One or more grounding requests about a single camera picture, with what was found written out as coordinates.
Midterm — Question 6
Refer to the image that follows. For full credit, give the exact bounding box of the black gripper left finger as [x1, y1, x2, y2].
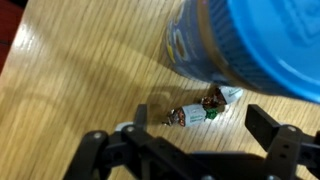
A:
[63, 103, 201, 180]

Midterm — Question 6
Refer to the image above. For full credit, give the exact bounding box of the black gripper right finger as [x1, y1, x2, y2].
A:
[244, 103, 320, 180]

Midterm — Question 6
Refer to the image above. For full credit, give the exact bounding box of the jar with blue lid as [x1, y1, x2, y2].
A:
[161, 0, 320, 104]

